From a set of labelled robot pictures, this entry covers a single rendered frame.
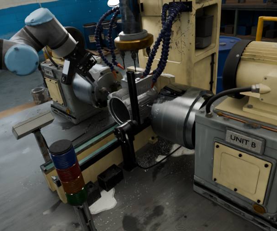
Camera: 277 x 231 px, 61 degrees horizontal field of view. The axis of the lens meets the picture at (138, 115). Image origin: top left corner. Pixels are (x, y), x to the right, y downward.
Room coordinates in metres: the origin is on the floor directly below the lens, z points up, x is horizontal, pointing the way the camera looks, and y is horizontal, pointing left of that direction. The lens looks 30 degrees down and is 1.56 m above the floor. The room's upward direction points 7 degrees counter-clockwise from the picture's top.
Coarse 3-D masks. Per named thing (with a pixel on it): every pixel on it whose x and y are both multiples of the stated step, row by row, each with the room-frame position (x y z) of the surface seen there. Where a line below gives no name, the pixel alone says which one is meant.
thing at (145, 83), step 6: (138, 72) 1.15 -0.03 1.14; (126, 78) 1.11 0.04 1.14; (138, 78) 1.09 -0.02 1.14; (144, 78) 1.06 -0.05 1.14; (150, 78) 1.08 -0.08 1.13; (126, 84) 1.06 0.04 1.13; (138, 84) 1.03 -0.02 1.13; (144, 84) 1.05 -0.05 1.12; (150, 84) 1.08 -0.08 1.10; (138, 90) 1.03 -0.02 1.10; (144, 90) 1.05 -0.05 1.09
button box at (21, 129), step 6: (42, 114) 0.95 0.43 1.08; (48, 114) 0.96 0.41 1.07; (30, 120) 0.91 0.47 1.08; (36, 120) 0.92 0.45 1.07; (42, 120) 0.93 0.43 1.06; (48, 120) 0.94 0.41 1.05; (12, 126) 0.86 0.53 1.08; (18, 126) 0.87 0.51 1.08; (24, 126) 0.88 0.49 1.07; (30, 126) 0.89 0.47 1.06; (36, 126) 0.89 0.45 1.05; (42, 126) 0.94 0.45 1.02; (18, 132) 0.85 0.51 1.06; (24, 132) 0.86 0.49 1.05; (30, 132) 0.90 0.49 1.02; (18, 138) 0.87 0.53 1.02
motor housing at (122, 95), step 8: (112, 96) 1.03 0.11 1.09; (120, 96) 0.98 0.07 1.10; (128, 96) 1.00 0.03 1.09; (144, 96) 1.03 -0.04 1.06; (112, 104) 1.07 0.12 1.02; (120, 104) 1.10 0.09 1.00; (144, 104) 0.99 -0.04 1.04; (152, 104) 1.03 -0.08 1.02; (112, 112) 1.06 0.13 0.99; (120, 112) 1.07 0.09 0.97; (128, 112) 1.09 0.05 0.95; (144, 112) 0.99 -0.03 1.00; (120, 120) 1.03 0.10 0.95
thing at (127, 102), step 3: (153, 87) 1.07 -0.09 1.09; (153, 90) 1.06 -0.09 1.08; (111, 93) 1.05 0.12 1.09; (108, 96) 1.05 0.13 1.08; (111, 96) 1.04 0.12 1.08; (126, 102) 0.95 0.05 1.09; (129, 102) 0.95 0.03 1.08; (126, 105) 0.95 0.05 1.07; (111, 117) 1.05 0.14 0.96; (114, 120) 1.04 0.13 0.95
